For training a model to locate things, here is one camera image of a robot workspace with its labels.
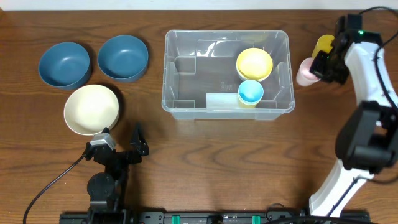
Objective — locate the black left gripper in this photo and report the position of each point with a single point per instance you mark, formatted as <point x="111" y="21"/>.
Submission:
<point x="121" y="156"/>

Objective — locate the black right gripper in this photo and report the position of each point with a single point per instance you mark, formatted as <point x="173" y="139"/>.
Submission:
<point x="325" y="65"/>

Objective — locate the pink plastic cup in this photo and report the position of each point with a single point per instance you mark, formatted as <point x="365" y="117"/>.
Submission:
<point x="304" y="77"/>

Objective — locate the light blue plastic cup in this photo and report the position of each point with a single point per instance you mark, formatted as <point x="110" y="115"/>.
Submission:
<point x="250" y="92"/>

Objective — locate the yellow plastic cup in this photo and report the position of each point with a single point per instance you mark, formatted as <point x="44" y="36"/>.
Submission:
<point x="247" y="105"/>
<point x="323" y="44"/>

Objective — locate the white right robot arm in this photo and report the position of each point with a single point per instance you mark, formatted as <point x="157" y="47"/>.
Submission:
<point x="367" y="143"/>

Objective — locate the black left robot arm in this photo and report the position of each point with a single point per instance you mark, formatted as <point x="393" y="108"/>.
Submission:
<point x="107" y="189"/>

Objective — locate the clear plastic storage container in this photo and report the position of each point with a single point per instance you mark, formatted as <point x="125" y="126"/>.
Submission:
<point x="200" y="79"/>

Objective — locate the large cream bowl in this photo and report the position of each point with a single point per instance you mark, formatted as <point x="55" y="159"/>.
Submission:
<point x="90" y="109"/>

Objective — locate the right dark blue bowl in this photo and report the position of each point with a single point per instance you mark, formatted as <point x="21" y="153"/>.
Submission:
<point x="123" y="58"/>

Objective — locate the dark blue bowl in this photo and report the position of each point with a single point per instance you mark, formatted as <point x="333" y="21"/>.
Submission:
<point x="123" y="58"/>
<point x="66" y="66"/>

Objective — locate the left dark blue bowl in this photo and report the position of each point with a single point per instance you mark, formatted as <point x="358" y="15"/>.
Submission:
<point x="66" y="66"/>

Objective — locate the black mounting rail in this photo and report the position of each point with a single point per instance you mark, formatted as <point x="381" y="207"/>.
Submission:
<point x="157" y="217"/>

